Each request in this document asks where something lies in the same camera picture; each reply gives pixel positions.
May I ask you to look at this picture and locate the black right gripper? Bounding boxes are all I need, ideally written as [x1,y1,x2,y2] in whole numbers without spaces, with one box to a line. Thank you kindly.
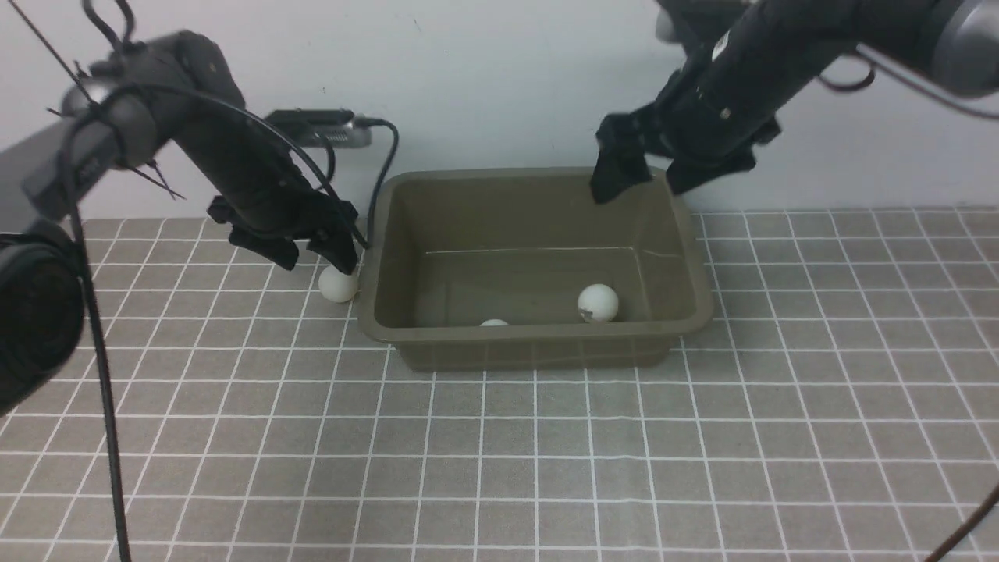
[590,16,820,205]

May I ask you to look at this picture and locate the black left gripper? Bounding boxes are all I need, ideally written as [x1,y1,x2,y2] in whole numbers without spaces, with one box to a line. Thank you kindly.
[174,117,359,276]

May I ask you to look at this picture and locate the plain white ping-pong ball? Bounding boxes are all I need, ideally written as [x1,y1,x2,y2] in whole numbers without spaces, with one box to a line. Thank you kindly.
[317,265,359,304]

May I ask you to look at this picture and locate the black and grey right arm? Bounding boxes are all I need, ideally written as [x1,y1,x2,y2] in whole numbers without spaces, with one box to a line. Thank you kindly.
[574,1,997,204]

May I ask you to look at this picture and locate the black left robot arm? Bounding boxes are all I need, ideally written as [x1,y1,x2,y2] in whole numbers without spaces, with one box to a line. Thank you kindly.
[2,31,359,274]

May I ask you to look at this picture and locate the olive plastic bin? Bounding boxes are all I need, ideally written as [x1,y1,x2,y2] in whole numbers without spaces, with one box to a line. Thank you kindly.
[356,168,715,372]

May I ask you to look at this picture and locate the grey checked table mat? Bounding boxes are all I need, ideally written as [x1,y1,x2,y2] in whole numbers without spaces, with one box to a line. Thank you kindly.
[0,207,999,562]

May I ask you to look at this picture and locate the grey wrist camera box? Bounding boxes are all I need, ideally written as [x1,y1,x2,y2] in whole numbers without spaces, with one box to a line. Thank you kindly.
[265,109,372,149]

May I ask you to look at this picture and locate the black camera cable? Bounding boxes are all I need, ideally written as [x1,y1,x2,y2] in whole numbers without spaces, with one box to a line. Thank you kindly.
[355,117,400,251]

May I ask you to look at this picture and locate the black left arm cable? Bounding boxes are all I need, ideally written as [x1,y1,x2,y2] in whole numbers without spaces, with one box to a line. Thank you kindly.
[66,82,368,562]

